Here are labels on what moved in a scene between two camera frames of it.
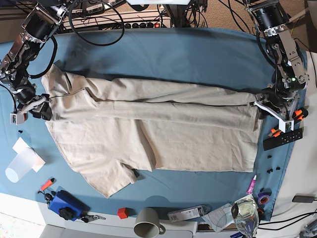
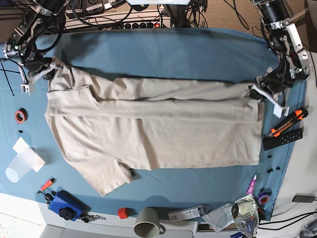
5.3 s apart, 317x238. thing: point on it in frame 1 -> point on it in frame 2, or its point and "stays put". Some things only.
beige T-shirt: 109,129 stays put
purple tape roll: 263,198 stays put
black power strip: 142,25 stays put
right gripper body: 39,106 -> 38,66
